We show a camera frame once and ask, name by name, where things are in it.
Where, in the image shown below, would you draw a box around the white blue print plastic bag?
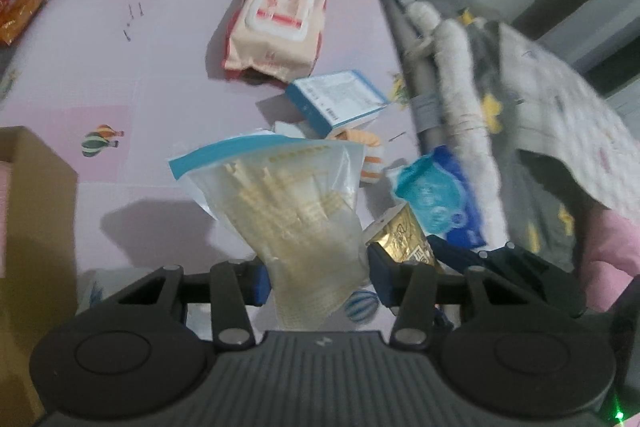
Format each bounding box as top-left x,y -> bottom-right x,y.
77,267 -> 126,310

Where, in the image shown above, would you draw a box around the white crocheted cloth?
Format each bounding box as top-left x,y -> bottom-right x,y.
402,0 -> 506,228

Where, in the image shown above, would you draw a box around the pink balloon print mat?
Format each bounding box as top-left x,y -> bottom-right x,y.
0,0 -> 426,343

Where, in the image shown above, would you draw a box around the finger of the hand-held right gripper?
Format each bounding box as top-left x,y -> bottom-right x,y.
427,234 -> 587,319

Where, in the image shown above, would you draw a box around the pink blanket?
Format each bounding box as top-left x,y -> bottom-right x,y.
585,202 -> 640,313

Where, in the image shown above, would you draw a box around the blue tissue pack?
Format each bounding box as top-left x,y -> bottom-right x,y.
392,146 -> 488,250

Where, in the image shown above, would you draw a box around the pink wet wipes pack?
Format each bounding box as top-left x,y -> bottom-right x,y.
221,0 -> 328,82

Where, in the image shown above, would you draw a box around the gold foil packet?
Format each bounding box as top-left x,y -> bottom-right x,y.
365,202 -> 443,275

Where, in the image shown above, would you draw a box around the grey metal tube frame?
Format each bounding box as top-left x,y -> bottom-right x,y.
385,0 -> 451,158

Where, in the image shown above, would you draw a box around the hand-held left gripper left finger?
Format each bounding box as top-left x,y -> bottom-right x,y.
102,257 -> 273,350

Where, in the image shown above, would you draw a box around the brown cardboard box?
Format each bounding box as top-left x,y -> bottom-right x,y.
0,126 -> 80,423

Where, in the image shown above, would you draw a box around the orange white striped cloth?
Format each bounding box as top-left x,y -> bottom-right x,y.
327,127 -> 386,185

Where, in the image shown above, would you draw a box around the blue white carton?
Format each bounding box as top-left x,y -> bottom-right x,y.
285,69 -> 391,140

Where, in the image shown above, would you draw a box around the grey patterned quilt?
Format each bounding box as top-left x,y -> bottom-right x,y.
457,9 -> 631,268

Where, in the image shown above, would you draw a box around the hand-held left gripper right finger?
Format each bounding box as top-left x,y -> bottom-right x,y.
366,243 -> 503,350

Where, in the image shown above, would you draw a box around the clear zip bag yellow contents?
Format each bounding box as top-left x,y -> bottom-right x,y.
167,134 -> 373,333

